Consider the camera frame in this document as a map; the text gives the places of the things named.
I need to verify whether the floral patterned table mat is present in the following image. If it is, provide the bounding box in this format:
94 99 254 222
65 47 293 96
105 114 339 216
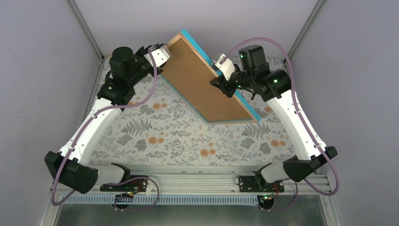
91 79 295 166

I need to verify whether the brown backing board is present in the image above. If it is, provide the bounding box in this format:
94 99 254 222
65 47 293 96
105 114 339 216
160 37 255 123

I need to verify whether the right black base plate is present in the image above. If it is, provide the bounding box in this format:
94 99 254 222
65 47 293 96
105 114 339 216
234 175 285 193

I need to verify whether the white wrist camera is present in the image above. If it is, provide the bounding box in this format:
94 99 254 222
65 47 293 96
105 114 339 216
212 54 237 81
144 44 172 68

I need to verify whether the slotted grey cable duct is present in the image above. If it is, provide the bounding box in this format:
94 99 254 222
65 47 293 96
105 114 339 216
64 194 258 206

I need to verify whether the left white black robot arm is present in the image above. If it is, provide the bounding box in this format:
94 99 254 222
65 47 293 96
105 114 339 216
45 44 171 194

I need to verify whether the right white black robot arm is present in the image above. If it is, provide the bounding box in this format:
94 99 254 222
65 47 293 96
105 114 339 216
210 45 337 192

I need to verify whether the aluminium corner post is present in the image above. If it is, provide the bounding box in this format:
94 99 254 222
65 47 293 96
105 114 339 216
67 0 104 62
288 0 325 59

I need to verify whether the teal wooden picture frame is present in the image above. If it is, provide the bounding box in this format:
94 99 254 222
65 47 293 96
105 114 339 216
157 28 261 125

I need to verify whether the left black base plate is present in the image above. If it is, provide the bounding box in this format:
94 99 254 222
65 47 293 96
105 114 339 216
100 176 148 193

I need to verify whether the left aluminium corner post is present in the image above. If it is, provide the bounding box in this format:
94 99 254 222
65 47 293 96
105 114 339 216
67 0 104 62

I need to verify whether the right aluminium corner post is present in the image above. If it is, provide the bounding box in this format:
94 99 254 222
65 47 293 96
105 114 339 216
288 0 325 59

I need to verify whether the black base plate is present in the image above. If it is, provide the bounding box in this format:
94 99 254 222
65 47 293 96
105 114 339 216
234 175 285 193
100 176 148 193

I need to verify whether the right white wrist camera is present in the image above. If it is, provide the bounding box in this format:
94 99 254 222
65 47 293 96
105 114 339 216
212 54 237 81

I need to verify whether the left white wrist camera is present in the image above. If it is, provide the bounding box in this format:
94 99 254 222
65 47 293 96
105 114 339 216
144 44 172 68

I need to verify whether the aluminium rail base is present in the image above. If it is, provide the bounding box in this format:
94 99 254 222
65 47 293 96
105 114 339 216
39 166 342 226

